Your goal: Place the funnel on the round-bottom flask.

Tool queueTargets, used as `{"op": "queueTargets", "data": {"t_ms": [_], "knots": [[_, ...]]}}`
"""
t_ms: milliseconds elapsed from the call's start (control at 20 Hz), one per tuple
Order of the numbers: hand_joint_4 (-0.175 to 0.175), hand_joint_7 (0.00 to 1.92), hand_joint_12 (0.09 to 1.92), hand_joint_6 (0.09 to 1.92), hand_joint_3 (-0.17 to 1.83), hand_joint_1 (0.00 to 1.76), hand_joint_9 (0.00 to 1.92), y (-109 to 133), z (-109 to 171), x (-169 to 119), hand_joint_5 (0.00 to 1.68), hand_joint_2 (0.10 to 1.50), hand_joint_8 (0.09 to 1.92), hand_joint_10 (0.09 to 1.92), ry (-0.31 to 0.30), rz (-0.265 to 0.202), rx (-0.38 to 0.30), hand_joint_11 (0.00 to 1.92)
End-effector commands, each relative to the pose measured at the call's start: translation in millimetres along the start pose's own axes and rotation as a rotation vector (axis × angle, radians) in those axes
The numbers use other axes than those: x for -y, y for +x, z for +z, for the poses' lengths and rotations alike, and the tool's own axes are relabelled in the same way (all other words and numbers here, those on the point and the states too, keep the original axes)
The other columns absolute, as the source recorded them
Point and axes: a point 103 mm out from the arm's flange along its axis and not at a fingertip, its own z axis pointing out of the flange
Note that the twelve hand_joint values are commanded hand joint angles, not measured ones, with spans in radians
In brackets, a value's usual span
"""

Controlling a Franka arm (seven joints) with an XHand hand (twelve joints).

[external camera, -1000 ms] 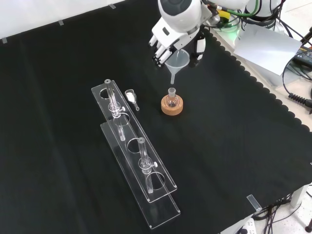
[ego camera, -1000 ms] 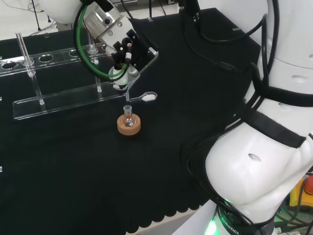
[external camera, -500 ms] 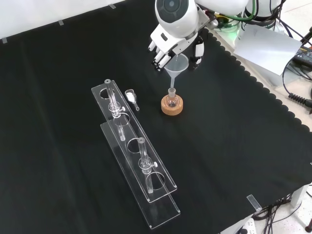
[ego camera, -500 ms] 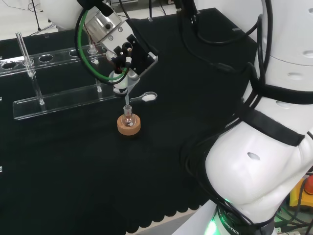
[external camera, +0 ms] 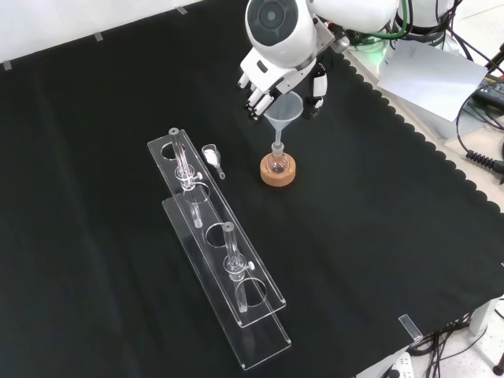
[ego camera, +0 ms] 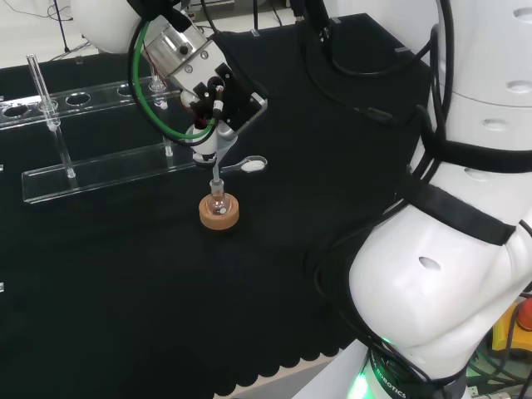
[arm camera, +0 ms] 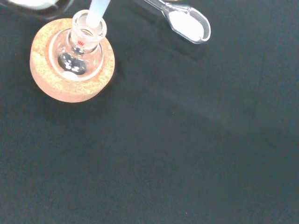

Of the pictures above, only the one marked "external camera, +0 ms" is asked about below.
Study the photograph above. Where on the clear plastic funnel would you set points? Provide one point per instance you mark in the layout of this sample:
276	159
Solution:
284	108

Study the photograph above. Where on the clear cloth clip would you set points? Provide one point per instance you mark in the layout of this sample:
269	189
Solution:
409	327
98	37
181	10
6	65

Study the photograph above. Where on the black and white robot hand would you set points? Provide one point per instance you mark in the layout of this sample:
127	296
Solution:
271	84

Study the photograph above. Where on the glass round-bottom flask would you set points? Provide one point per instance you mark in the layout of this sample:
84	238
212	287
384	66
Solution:
276	163

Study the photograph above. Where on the glass weighing funnel with powder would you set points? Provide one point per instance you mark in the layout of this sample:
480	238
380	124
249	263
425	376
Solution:
212	157

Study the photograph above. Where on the pale board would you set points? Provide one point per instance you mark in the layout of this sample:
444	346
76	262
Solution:
425	78

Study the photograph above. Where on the black cloth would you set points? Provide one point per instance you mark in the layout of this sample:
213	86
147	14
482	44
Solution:
118	197

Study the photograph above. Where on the green and black device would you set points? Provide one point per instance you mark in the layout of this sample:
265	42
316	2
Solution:
491	88

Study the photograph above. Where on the white power strip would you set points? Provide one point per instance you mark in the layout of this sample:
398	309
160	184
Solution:
397	366

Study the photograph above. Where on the clear acrylic funnel stand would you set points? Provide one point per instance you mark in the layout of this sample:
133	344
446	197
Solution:
220	252

